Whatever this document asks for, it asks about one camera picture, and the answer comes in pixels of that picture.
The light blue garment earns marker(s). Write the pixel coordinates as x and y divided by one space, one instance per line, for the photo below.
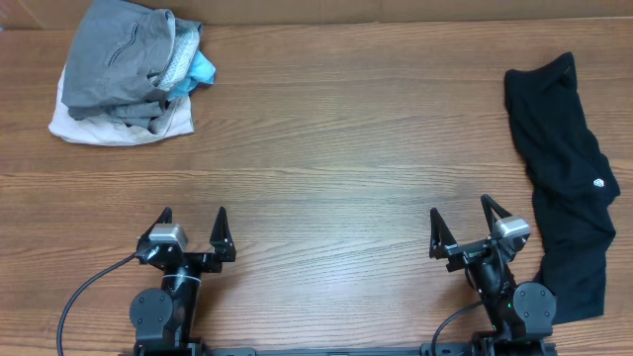
201 71

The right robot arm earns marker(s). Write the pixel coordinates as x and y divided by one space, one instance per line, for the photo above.
521 314

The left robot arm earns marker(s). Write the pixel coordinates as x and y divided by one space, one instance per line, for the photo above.
163 317

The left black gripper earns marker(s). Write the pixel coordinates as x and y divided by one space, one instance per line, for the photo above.
220 238

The black t-shirt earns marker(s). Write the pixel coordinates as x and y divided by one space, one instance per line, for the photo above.
573 184

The white dotted mesh garment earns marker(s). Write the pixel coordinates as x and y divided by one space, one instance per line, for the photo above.
186 38

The white folded garment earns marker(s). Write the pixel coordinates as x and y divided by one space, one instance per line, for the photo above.
106 131

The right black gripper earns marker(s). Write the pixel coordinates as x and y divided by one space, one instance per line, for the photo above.
441 242

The grey folded trousers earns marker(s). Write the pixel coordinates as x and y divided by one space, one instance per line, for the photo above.
117 58

